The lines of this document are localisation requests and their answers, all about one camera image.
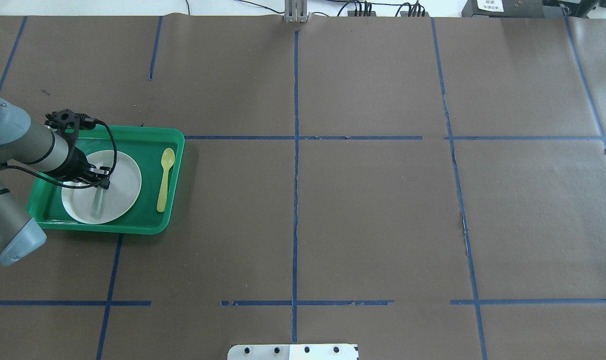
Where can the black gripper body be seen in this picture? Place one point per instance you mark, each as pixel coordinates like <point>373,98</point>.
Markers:
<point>77,165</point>

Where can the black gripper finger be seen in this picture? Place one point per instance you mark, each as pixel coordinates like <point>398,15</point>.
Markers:
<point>94,173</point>
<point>103,184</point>

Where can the pale green plastic fork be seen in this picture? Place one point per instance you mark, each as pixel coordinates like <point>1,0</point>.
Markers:
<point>99,196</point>

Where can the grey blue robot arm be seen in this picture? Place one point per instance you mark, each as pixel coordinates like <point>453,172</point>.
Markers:
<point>48,152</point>

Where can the white round plate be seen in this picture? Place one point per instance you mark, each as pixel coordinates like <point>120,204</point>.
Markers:
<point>124,189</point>

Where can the green plastic tray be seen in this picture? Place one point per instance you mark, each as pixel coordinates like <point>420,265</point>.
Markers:
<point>144,145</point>

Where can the yellow plastic spoon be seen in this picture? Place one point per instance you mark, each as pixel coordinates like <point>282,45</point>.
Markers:
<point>168,159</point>

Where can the black power strip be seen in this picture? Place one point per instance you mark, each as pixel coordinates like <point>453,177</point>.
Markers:
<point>365,9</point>

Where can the black equipment box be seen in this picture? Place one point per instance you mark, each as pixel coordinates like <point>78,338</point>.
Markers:
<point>527,9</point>

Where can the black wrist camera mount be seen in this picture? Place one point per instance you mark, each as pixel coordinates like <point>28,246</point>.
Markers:
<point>68,121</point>

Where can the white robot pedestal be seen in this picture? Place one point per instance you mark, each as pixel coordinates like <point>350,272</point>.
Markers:
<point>314,351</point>

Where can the aluminium frame post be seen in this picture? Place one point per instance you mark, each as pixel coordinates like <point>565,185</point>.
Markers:
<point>296,11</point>

